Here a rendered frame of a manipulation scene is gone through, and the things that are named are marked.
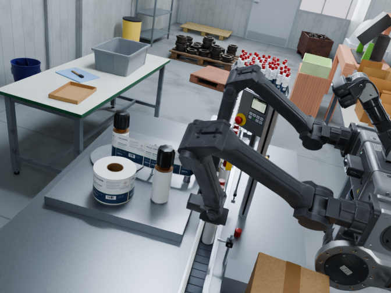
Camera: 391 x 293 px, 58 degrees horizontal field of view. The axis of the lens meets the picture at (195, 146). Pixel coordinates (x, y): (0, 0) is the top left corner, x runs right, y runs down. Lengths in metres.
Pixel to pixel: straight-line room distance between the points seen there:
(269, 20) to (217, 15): 1.49
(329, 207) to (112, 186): 1.01
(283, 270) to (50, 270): 0.87
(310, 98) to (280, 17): 5.20
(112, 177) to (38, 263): 0.45
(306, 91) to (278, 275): 4.66
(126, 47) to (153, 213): 2.66
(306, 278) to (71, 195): 1.10
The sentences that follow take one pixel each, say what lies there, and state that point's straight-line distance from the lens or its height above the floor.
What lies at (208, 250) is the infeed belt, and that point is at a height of 0.88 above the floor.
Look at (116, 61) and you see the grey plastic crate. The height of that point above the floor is 0.94.
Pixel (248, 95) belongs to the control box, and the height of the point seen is 1.45.
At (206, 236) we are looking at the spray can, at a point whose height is 0.93.
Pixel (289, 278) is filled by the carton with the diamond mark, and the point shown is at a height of 1.12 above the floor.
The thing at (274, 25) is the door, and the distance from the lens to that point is 10.65.
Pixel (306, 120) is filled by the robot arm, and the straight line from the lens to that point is 1.39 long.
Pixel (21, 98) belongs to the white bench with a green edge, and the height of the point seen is 0.79.
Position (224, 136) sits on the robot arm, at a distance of 0.79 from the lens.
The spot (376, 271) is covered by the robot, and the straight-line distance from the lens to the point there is 1.36.
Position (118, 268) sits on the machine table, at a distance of 1.51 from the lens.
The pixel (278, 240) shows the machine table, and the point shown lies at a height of 0.83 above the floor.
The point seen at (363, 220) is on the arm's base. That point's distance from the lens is 0.98.
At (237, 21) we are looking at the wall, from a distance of 10.83.
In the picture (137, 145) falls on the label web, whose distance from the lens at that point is 1.89.
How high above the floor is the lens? 1.98
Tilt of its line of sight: 29 degrees down
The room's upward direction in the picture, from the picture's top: 11 degrees clockwise
